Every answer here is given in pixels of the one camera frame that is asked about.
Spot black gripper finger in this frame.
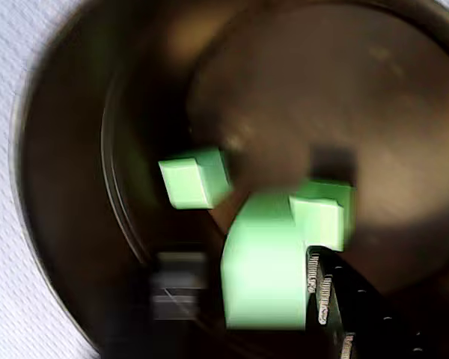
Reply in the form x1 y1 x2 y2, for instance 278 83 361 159
305 251 448 359
104 250 211 359

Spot green cube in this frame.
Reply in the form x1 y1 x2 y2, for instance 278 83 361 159
157 146 235 210
288 179 356 252
220 188 311 332

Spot blue woven table cloth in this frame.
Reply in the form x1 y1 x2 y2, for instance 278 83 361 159
0 0 109 359

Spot black metal bucket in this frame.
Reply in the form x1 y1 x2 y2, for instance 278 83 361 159
7 0 449 359

